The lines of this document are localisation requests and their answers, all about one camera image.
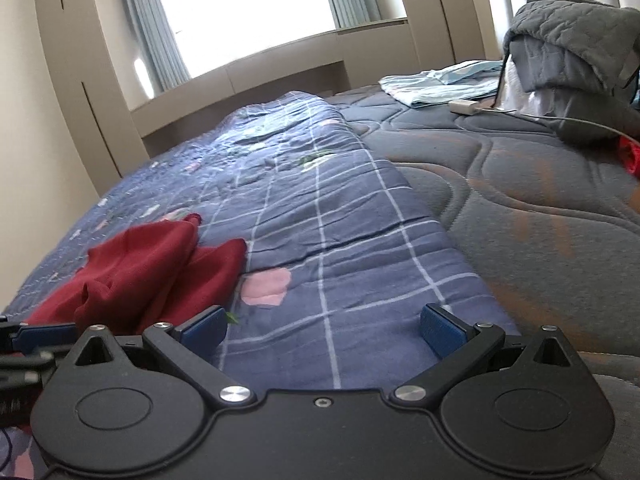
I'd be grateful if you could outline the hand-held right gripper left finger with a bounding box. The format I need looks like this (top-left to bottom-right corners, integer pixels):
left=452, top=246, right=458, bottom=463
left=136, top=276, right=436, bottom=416
left=57, top=304, right=257, bottom=409

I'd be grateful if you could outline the blue checked printed blanket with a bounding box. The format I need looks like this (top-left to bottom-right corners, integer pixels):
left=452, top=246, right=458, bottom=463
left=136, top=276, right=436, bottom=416
left=0, top=91, right=521, bottom=480

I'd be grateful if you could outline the grey quilted comforter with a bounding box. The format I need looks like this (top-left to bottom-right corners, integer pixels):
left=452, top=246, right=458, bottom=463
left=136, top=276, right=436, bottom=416
left=502, top=0, right=640, bottom=97

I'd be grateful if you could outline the window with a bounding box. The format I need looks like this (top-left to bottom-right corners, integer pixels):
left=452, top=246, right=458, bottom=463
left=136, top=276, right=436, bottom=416
left=150, top=0, right=340, bottom=82

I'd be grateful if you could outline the grey quilted mattress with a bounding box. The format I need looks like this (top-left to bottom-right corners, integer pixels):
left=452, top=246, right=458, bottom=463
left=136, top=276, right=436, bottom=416
left=320, top=72, right=640, bottom=480

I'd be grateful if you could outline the red garment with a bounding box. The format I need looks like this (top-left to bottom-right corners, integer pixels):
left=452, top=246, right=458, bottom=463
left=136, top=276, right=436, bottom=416
left=22, top=212, right=249, bottom=337

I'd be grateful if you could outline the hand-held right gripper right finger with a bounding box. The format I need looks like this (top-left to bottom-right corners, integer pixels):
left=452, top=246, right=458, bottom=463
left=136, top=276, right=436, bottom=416
left=391, top=303, right=592, bottom=409

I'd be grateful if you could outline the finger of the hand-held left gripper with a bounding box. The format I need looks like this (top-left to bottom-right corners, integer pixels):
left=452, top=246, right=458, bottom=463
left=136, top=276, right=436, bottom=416
left=0, top=316, right=81, bottom=352
left=0, top=352, right=57, bottom=387

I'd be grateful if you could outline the dark grey pillow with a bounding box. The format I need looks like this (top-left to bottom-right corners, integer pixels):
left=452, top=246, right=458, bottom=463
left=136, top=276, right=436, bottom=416
left=530, top=85, right=640, bottom=147

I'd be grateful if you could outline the black cable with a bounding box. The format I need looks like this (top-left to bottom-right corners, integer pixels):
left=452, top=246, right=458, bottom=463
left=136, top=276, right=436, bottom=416
left=492, top=47, right=515, bottom=110

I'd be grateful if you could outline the beige window bench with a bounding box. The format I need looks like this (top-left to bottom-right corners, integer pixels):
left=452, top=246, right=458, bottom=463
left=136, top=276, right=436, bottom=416
left=130, top=16, right=417, bottom=159

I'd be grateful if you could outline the light blue folded cloth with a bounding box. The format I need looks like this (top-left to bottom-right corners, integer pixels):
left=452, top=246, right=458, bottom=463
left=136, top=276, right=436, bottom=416
left=378, top=59, right=506, bottom=109

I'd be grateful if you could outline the small red object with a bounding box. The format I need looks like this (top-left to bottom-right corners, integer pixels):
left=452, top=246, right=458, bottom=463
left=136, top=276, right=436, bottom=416
left=617, top=135, right=640, bottom=177

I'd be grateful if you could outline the white cable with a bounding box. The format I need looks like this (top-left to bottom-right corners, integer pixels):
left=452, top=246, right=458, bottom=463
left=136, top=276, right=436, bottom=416
left=470, top=106, right=640, bottom=142

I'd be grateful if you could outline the white cloth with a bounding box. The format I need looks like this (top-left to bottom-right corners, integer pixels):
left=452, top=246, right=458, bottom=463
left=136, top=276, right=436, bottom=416
left=500, top=62, right=557, bottom=117

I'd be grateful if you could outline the beige wardrobe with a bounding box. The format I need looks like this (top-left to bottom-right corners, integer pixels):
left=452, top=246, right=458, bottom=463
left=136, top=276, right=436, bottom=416
left=389, top=0, right=497, bottom=72
left=32, top=0, right=151, bottom=199

